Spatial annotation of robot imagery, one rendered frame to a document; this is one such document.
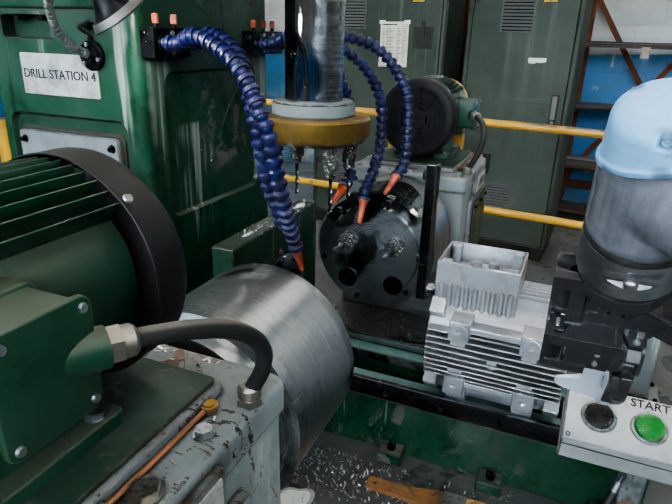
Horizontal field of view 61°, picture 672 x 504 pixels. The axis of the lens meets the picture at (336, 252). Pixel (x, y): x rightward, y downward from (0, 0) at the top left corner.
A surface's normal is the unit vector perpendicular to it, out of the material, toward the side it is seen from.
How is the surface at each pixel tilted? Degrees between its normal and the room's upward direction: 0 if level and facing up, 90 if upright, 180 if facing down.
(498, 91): 90
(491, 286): 90
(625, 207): 113
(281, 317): 32
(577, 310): 120
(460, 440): 90
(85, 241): 55
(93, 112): 90
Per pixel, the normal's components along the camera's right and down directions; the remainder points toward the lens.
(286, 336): 0.65, -0.57
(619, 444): -0.17, -0.65
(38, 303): 0.03, -0.93
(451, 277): -0.40, 0.32
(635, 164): -0.77, 0.53
